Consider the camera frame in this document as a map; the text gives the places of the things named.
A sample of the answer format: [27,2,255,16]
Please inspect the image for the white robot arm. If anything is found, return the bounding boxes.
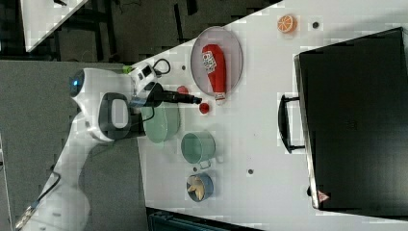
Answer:
[14,63,202,231]

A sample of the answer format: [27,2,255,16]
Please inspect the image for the yellow banana pieces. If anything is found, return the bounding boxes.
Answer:
[188,176,205,200]

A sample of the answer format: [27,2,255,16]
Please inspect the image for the green perforated colander basket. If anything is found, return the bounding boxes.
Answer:
[141,102,181,143]

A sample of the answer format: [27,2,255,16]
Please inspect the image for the green marker tube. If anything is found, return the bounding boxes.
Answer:
[122,65,133,74]

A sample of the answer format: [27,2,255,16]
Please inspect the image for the blue bowl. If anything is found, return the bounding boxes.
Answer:
[186,173,214,202]

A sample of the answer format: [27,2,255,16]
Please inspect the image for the red ketchup bottle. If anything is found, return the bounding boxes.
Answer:
[201,44,226,106]

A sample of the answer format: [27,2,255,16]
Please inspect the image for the red toy tomato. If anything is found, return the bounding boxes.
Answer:
[177,86,189,94]

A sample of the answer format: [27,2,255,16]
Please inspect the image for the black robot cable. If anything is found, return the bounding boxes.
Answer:
[152,58,172,77]

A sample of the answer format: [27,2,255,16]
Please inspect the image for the black oven door handle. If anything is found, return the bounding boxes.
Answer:
[278,95,305,153]

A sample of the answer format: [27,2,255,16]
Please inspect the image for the red toy strawberry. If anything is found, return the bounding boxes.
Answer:
[199,103,210,115]

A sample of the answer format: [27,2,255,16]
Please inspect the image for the grey oval plate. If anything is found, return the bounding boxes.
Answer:
[191,27,242,96]

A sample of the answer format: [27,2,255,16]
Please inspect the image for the white side table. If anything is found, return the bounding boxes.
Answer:
[19,0,89,52]

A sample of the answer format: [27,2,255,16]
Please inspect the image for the green cup with handle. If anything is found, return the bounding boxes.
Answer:
[181,131,216,169]

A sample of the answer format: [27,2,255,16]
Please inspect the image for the teal metal frame rail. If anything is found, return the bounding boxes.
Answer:
[146,207,260,231]

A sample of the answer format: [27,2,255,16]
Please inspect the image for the orange slice toy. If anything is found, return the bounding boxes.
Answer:
[277,14,297,34]

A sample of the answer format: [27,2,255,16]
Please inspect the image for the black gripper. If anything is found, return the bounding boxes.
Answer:
[145,83,202,107]

